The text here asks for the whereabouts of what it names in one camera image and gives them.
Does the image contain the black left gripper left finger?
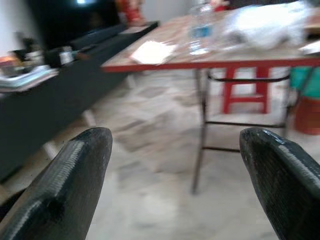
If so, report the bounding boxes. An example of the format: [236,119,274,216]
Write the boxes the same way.
[0,126,113,240]

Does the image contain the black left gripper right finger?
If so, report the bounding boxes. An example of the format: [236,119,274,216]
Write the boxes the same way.
[239,126,320,240]

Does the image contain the clear bubble wrap sheet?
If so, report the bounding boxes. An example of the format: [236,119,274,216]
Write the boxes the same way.
[219,2,310,51]

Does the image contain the red cylindrical container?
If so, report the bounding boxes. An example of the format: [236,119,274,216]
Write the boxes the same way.
[294,96,320,136]

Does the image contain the long black cabinet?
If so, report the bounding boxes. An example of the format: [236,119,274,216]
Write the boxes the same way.
[0,21,161,183]

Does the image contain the red plastic stool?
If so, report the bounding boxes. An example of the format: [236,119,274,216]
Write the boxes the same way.
[222,66,272,115]

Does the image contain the green plastic bag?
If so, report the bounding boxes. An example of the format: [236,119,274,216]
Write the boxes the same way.
[289,66,320,99]

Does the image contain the stack of papers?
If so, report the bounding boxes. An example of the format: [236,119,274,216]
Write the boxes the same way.
[0,64,60,94]

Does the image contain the black box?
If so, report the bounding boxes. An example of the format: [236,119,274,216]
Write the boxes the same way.
[44,46,76,68]

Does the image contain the red-edged folding table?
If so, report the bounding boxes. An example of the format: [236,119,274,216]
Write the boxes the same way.
[101,9,320,195]

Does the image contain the white paper sheet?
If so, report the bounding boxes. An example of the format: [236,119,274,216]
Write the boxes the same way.
[129,40,179,66]

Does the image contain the clear plastic water bottle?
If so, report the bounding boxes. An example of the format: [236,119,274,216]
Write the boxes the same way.
[186,0,216,56]

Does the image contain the red figurine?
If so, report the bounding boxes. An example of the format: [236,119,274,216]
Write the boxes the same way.
[119,0,146,26]

